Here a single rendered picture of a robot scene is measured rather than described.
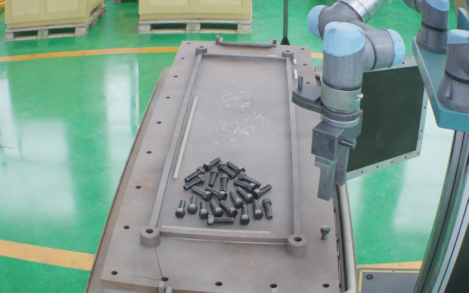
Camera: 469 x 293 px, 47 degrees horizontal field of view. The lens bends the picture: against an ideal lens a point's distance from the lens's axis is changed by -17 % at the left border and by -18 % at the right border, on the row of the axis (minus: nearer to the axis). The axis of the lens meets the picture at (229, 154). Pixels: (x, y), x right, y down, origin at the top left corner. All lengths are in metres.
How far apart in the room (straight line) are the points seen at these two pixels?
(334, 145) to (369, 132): 1.67
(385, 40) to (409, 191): 2.97
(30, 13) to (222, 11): 2.32
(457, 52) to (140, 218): 0.95
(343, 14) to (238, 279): 0.55
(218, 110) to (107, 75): 3.87
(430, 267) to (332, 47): 1.66
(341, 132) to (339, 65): 0.12
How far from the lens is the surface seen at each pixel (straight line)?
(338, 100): 1.07
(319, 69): 2.40
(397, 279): 2.80
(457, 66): 1.66
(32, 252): 3.45
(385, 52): 1.11
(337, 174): 1.21
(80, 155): 4.30
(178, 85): 1.88
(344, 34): 1.03
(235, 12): 6.39
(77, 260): 3.35
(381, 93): 2.70
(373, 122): 2.73
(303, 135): 1.63
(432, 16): 2.12
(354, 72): 1.06
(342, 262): 1.42
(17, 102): 5.33
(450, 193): 2.33
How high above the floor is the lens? 2.13
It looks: 30 degrees down
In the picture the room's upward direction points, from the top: 1 degrees clockwise
